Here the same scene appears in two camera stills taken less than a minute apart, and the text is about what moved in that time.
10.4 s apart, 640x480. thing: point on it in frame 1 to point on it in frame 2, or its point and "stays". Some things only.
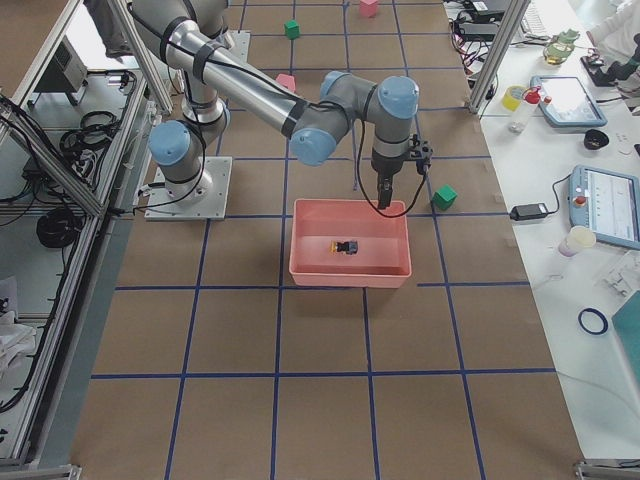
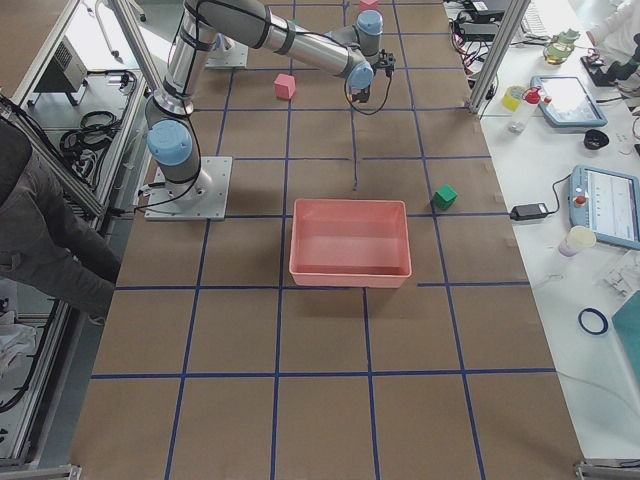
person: (106, 16) to (46, 240)
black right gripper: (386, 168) to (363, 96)
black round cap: (595, 139) stays
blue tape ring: (602, 317) stays
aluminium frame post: (508, 34) stays
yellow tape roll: (510, 102) stays
